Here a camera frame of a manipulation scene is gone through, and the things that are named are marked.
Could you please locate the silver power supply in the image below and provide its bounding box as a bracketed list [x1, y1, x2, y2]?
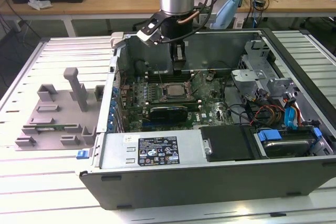
[99, 130, 204, 170]

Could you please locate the copper coloured cable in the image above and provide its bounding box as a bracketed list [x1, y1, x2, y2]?
[176, 8, 202, 25]

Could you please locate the black cable bundle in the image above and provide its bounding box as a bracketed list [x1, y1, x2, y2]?
[222, 77, 254, 126]

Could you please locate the CPU socket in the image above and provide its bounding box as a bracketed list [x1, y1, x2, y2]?
[157, 81, 194, 103]

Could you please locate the hard disk in blue carrier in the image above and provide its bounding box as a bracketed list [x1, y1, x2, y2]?
[256, 126, 323, 161]

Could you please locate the blue case latch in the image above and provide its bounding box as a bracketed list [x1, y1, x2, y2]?
[75, 149, 90, 161]

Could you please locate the orange red wire bundle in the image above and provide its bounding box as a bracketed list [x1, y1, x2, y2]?
[250, 104, 287, 127]

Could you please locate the metal socket cover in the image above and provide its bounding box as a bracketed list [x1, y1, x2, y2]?
[183, 80, 196, 97]

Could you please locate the crumpled white paper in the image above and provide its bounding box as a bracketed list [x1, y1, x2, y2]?
[27, 0, 53, 11]

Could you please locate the metal disk bay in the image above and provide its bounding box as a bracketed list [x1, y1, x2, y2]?
[230, 68, 266, 96]

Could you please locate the blue flat data cable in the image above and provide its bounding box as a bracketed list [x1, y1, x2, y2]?
[284, 103, 300, 131]

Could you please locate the wooden desk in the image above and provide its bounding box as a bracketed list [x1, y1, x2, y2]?
[0, 0, 336, 38]

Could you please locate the green motherboard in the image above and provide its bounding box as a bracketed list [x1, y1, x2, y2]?
[119, 73, 234, 132]

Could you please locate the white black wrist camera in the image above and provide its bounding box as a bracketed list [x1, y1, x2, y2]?
[136, 11, 166, 45]

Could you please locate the black graphics card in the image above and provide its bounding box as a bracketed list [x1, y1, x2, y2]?
[149, 105, 189, 124]

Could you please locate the silver CPU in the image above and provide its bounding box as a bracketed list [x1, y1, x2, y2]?
[166, 85, 184, 98]

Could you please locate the grey parts rack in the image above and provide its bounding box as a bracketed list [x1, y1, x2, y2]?
[14, 67, 106, 152]

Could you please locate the grey case latch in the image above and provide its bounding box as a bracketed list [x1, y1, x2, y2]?
[110, 31, 124, 49]

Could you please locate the open grey PC case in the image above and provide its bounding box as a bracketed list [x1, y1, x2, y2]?
[78, 27, 336, 210]

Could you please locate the black plastic shroud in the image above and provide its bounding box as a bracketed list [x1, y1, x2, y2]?
[198, 125, 258, 162]

